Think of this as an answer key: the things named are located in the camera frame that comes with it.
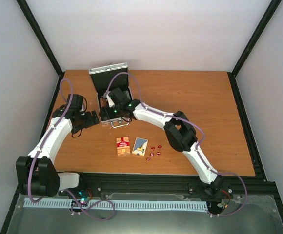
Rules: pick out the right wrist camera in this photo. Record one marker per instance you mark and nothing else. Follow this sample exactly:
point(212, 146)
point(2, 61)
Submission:
point(117, 97)

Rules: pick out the green poker chip stack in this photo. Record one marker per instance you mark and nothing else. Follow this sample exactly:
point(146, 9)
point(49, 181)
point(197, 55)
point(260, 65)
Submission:
point(127, 94)

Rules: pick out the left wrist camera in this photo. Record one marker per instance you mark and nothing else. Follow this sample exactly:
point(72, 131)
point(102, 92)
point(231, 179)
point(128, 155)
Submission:
point(77, 102)

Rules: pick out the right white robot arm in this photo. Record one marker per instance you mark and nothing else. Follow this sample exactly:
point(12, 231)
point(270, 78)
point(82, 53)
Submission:
point(180, 132)

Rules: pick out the orange poker chip stack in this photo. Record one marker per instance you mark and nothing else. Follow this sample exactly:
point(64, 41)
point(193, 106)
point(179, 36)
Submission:
point(103, 102)

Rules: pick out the blue playing card box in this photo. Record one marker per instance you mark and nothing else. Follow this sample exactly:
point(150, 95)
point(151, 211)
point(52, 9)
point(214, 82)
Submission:
point(140, 146)

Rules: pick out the red playing card box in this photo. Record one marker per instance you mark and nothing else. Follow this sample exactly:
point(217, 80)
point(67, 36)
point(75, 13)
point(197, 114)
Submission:
point(123, 145)

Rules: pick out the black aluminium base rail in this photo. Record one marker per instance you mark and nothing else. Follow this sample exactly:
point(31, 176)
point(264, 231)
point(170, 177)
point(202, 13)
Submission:
point(186, 185)

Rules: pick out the black frame post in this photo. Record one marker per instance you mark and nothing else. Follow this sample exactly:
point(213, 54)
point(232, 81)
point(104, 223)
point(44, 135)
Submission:
point(40, 36)
point(265, 19)

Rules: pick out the white slotted cable duct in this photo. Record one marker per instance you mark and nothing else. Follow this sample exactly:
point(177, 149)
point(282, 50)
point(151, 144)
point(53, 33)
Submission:
point(120, 205)

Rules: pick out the aluminium poker case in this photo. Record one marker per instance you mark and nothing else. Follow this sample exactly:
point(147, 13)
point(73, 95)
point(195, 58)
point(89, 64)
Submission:
point(108, 78)

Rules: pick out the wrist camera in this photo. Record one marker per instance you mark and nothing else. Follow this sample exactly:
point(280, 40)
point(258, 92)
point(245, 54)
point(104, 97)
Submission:
point(77, 102)
point(117, 97)

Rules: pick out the left black frame post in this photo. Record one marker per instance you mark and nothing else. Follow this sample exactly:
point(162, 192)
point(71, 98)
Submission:
point(40, 36)

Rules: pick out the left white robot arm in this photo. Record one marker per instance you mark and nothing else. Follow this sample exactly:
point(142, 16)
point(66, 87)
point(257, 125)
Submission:
point(36, 172)

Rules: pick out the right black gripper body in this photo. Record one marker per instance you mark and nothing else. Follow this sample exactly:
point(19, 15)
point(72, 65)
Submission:
point(106, 112)

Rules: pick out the right black frame post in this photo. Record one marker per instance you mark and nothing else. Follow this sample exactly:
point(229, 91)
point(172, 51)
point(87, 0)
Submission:
point(265, 19)

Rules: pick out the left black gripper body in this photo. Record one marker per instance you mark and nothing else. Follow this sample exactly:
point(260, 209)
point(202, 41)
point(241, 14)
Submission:
point(85, 122)

